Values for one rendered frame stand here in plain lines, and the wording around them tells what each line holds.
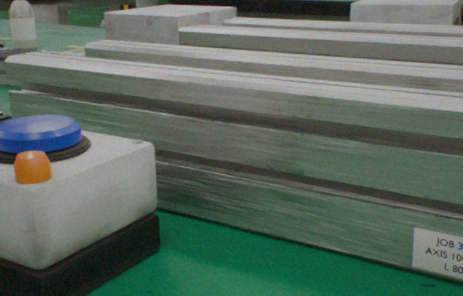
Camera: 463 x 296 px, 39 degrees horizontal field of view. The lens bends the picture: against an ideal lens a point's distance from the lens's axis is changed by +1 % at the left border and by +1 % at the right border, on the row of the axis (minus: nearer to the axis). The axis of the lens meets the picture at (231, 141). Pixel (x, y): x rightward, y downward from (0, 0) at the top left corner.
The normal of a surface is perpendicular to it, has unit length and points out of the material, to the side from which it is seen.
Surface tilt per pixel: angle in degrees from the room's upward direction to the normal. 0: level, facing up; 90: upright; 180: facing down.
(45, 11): 90
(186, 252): 0
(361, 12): 90
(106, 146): 0
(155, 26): 90
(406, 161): 90
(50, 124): 3
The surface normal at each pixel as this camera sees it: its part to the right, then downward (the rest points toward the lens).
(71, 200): 0.84, 0.14
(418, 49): -0.54, 0.25
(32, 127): -0.02, -0.95
